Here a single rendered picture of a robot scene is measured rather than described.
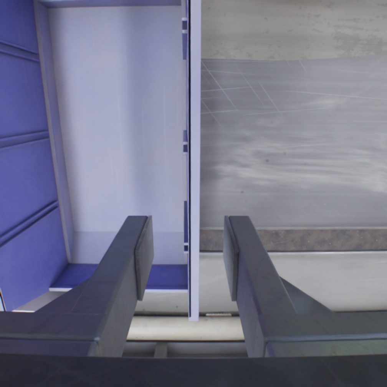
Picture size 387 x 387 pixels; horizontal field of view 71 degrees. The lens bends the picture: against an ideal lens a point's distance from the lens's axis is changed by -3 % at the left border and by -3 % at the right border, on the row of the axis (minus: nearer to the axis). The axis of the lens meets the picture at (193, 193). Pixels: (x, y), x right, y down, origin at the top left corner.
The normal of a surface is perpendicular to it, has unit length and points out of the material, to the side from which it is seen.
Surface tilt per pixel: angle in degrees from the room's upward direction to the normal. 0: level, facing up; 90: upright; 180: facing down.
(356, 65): 0
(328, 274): 0
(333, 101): 0
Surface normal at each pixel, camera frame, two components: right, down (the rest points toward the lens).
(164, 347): 0.00, -0.99
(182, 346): 0.00, 0.13
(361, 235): -0.04, 0.34
